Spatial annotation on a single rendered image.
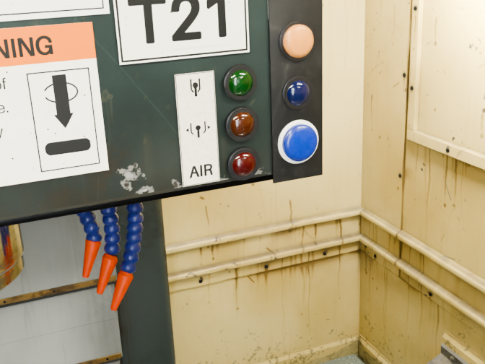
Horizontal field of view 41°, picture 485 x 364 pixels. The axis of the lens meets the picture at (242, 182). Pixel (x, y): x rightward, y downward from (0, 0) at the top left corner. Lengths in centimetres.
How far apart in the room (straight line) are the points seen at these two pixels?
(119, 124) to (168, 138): 4
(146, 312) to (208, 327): 52
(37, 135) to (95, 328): 84
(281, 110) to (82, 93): 15
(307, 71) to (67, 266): 77
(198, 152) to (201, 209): 118
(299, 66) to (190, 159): 11
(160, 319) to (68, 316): 20
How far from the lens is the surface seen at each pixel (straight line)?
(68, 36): 46
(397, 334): 189
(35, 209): 49
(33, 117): 47
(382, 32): 170
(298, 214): 179
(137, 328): 134
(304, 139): 52
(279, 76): 51
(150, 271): 129
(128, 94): 48
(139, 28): 47
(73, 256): 120
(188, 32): 48
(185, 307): 178
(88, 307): 125
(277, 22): 51
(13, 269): 68
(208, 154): 50
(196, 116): 49
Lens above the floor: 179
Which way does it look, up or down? 19 degrees down
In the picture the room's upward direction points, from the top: 2 degrees counter-clockwise
